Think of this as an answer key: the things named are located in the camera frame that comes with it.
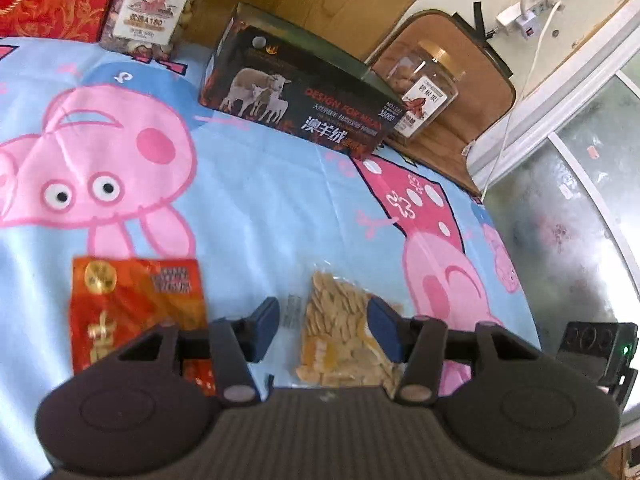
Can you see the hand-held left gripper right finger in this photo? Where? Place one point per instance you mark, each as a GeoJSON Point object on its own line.
{"type": "Point", "coordinates": [382, 325]}

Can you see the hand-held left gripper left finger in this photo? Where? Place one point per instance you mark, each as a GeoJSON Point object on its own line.
{"type": "Point", "coordinates": [267, 325]}

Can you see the clear pumpkin seed packet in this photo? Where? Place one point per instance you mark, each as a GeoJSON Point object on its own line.
{"type": "Point", "coordinates": [335, 330]}

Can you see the red orange snack packet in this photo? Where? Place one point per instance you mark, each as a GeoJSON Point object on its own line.
{"type": "Point", "coordinates": [130, 300]}

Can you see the cartoon pig printed blanket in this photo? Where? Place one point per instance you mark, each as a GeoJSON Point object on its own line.
{"type": "Point", "coordinates": [250, 200]}

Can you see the frosted glass door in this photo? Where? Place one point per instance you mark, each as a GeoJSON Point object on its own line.
{"type": "Point", "coordinates": [575, 200]}

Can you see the gold lid pecan jar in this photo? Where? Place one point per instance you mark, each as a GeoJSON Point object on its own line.
{"type": "Point", "coordinates": [430, 95]}

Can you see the black sheep print box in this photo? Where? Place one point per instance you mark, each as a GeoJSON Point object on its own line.
{"type": "Point", "coordinates": [310, 85]}

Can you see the wooden headboard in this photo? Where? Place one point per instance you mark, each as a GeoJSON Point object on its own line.
{"type": "Point", "coordinates": [325, 0]}

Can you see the gold lid nut jar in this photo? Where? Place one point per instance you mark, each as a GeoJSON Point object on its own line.
{"type": "Point", "coordinates": [155, 5]}

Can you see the white power strip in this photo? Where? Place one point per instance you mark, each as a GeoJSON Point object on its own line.
{"type": "Point", "coordinates": [525, 12]}

